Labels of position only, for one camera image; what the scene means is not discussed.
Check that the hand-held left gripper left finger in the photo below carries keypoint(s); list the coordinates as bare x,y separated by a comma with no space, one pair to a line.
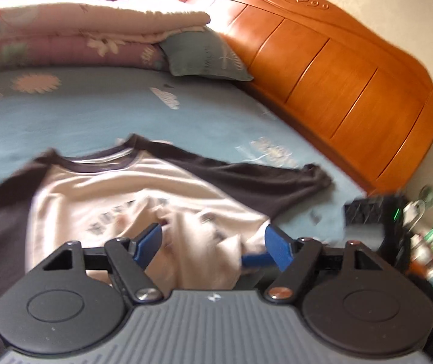
148,244

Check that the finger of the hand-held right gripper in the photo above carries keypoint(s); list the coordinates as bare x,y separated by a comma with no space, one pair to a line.
258,260

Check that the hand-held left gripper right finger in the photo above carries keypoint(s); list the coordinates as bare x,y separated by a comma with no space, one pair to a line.
279,248

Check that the beige and dark printed shirt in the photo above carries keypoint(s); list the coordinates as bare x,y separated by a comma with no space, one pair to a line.
106,193

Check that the small desk fan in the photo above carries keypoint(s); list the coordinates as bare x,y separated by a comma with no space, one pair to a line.
428,194

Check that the blue floral bed sheet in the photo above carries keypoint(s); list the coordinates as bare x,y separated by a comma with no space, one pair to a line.
125,110

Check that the wooden headboard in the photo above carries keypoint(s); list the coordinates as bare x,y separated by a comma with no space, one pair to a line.
333,76

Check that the teal pillow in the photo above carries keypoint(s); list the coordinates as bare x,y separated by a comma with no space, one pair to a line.
205,57

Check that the folded pink floral quilt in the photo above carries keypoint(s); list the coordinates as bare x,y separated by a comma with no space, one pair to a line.
68,22

